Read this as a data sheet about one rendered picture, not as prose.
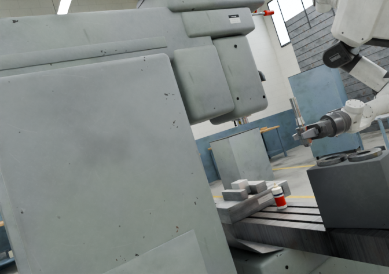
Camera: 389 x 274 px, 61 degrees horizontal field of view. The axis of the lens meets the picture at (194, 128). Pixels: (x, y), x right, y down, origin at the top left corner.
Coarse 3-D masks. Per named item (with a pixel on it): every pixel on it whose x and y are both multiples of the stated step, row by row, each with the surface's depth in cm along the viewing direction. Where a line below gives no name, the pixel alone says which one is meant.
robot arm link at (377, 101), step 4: (388, 84) 135; (384, 88) 137; (388, 88) 134; (380, 92) 139; (384, 92) 137; (388, 92) 135; (376, 96) 142; (380, 96) 133; (384, 96) 132; (388, 96) 132; (372, 100) 132; (376, 100) 131; (380, 100) 131; (384, 100) 131; (388, 100) 131; (376, 104) 129; (380, 104) 129; (384, 104) 130; (388, 104) 130; (380, 108) 129; (384, 108) 130; (388, 108) 131; (380, 112) 130; (384, 112) 132
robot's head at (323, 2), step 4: (316, 0) 138; (320, 0) 135; (324, 0) 134; (328, 0) 134; (332, 0) 132; (316, 4) 138; (320, 4) 136; (324, 4) 136; (328, 4) 136; (332, 4) 132; (316, 8) 140; (320, 8) 138; (324, 8) 137; (328, 8) 138; (320, 12) 140; (324, 12) 139
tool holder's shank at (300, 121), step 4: (292, 100) 120; (292, 104) 120; (296, 104) 120; (292, 108) 121; (296, 108) 120; (296, 112) 120; (296, 116) 120; (300, 116) 120; (296, 120) 120; (300, 120) 119; (296, 124) 121; (300, 124) 119
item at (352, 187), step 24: (312, 168) 102; (336, 168) 94; (360, 168) 89; (384, 168) 86; (336, 192) 96; (360, 192) 91; (384, 192) 86; (336, 216) 98; (360, 216) 92; (384, 216) 87
